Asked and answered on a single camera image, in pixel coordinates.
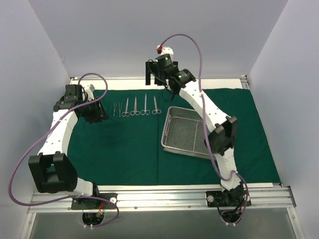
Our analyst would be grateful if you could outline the silver surgical clamp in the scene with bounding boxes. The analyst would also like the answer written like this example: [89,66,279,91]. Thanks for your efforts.
[121,98,130,117]

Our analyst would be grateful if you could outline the silver needle holder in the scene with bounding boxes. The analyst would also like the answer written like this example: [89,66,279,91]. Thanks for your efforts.
[152,96,161,115]

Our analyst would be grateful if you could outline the green surgical drape cloth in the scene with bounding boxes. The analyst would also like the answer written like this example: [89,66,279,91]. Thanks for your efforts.
[67,89,281,186]

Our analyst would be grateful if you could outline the silver surgical scissors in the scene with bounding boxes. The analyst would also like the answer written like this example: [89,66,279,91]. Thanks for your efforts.
[141,93,151,116]

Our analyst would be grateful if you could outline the metal mesh instrument tray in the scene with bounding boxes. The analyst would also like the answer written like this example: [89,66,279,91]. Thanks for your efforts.
[161,106,210,159]

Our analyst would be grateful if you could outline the silver surgical tweezers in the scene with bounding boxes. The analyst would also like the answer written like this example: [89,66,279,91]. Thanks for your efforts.
[119,103,123,117]

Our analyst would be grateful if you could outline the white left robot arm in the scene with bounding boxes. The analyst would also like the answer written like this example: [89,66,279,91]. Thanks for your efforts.
[28,85,109,209]

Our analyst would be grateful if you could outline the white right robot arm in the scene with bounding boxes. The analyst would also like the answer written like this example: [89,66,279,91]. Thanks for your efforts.
[146,59,241,206]

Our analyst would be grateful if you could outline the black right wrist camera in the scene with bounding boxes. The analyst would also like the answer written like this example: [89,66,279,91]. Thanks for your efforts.
[156,45,178,72]

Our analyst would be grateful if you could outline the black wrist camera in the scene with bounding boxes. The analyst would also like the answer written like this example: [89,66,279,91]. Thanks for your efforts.
[63,85,94,104]
[156,45,178,72]

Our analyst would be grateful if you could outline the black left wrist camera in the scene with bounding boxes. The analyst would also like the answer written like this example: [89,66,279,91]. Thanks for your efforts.
[63,85,94,104]

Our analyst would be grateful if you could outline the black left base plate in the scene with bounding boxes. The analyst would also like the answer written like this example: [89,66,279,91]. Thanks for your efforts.
[71,192,118,210]

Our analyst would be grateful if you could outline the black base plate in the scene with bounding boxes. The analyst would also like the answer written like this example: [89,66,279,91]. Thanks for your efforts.
[71,192,118,210]
[205,190,246,208]

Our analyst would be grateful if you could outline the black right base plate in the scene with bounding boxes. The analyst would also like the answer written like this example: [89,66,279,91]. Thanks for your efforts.
[205,190,246,208]

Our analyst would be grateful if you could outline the aluminium frame rail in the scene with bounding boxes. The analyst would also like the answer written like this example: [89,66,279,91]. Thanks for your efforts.
[26,185,297,214]

